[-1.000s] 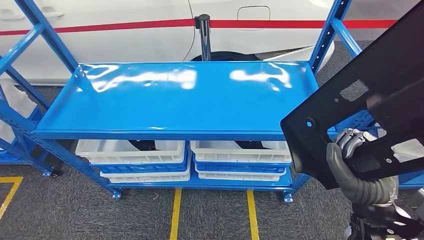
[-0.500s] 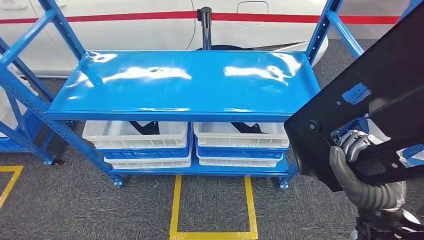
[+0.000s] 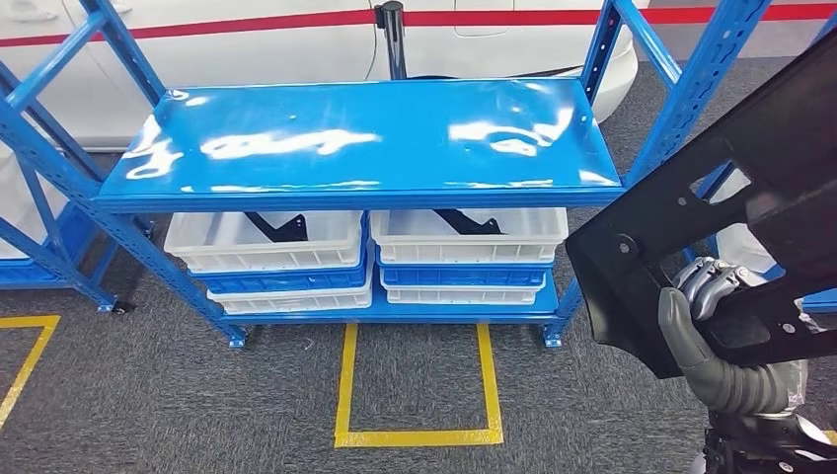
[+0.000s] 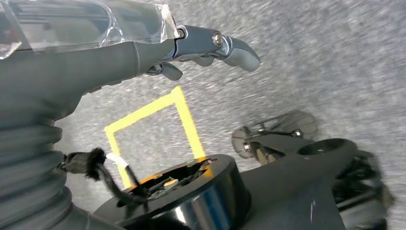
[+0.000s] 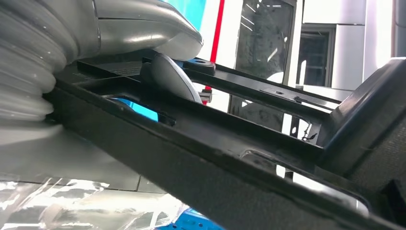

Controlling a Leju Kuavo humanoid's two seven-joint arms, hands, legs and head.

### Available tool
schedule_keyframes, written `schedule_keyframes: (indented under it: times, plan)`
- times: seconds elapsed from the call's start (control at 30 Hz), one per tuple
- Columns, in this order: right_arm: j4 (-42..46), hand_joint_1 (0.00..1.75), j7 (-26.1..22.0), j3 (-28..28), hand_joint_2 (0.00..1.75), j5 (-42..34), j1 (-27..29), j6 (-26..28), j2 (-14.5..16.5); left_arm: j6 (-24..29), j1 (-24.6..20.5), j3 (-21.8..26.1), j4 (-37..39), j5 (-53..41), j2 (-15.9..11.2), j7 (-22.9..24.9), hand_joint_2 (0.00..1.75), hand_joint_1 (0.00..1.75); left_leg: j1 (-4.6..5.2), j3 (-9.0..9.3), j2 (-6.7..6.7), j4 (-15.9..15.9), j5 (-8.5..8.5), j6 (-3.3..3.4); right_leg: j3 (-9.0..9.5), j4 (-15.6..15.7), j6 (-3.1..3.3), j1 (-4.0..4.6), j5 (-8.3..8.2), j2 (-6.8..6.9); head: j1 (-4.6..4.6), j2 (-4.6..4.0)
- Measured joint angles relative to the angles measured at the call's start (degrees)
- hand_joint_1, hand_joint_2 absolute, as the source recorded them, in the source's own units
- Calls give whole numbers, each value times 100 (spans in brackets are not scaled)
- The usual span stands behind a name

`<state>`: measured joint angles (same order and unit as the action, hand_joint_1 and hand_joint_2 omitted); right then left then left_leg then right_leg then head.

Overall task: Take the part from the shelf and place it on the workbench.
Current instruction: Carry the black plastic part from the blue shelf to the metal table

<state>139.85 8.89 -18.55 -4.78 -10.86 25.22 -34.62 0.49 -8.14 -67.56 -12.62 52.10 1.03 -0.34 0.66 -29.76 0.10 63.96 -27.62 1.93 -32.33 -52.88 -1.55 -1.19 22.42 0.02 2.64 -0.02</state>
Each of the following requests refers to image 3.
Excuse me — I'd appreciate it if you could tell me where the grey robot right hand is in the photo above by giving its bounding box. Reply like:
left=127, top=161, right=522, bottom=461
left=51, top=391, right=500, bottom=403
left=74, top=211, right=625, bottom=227
left=656, top=258, right=766, bottom=388

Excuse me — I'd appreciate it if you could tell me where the black plastic plate part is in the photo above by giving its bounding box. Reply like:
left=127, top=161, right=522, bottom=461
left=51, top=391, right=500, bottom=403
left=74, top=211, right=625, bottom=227
left=565, top=29, right=837, bottom=381

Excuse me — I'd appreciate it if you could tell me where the blue plastic crate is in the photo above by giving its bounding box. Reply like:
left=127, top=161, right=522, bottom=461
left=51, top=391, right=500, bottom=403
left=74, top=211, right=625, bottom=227
left=377, top=248, right=554, bottom=289
left=190, top=225, right=371, bottom=295

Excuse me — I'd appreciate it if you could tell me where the yellow floor tape square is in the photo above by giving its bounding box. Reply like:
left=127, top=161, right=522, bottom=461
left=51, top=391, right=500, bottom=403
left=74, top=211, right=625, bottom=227
left=0, top=315, right=61, bottom=434
left=333, top=322, right=504, bottom=449

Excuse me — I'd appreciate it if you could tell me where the white car body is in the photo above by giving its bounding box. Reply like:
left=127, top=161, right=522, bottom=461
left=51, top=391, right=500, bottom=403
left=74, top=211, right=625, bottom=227
left=0, top=0, right=641, bottom=152

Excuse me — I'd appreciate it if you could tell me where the black metal bracket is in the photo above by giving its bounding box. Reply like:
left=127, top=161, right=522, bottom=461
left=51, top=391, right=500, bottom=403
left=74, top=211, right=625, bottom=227
left=431, top=208, right=504, bottom=237
left=245, top=210, right=310, bottom=243

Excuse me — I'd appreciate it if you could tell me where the black stanchion post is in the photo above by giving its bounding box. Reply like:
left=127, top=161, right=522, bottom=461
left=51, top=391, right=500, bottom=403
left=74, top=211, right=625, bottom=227
left=373, top=0, right=408, bottom=81

